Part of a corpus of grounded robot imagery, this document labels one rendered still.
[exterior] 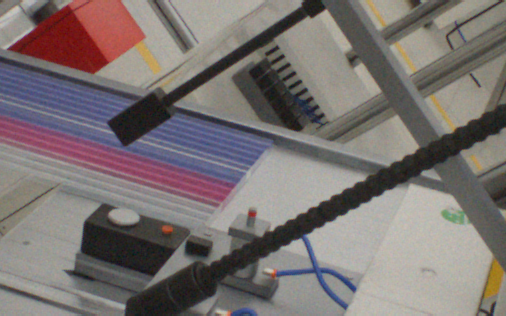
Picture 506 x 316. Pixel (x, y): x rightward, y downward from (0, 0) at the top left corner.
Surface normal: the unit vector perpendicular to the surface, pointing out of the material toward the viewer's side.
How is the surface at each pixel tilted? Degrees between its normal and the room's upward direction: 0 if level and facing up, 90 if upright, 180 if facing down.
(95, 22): 0
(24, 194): 90
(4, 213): 90
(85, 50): 90
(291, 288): 44
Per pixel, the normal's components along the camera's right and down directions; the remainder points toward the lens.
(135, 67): 0.77, -0.45
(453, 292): 0.15, -0.89
